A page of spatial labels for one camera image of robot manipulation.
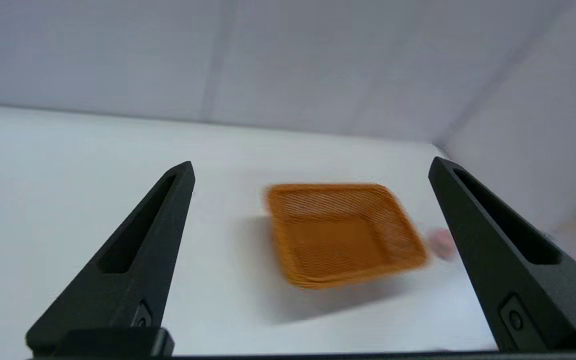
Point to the pink plush peach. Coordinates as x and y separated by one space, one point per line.
441 242

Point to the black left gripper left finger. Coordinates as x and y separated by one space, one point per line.
133 275

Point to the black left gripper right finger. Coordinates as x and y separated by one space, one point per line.
523 270

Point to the orange woven wicker basket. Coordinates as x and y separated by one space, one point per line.
340 235

